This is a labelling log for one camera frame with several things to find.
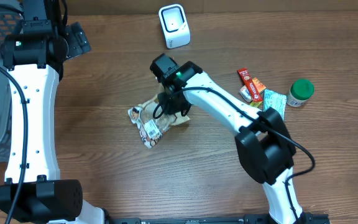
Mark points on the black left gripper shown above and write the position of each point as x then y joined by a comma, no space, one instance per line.
76,42

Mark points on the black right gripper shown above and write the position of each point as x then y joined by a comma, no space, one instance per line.
169,107

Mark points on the beige PanTree snack pouch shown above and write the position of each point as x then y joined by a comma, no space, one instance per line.
151,130

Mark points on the red Nescafe coffee stick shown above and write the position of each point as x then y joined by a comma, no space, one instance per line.
247,80

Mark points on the orange snack box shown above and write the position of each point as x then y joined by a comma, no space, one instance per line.
245,93

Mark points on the teal tissue pack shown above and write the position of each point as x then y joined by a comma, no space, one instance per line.
276,101

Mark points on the green lid jar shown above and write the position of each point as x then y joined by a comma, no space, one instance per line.
300,92

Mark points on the yellow black marker pen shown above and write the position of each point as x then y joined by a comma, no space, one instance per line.
255,104

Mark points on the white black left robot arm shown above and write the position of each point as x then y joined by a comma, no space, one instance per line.
33,59

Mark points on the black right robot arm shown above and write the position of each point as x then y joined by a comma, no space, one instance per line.
264,146

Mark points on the white barcode scanner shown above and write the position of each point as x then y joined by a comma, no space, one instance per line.
174,26

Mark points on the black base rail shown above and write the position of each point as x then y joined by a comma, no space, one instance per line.
307,218

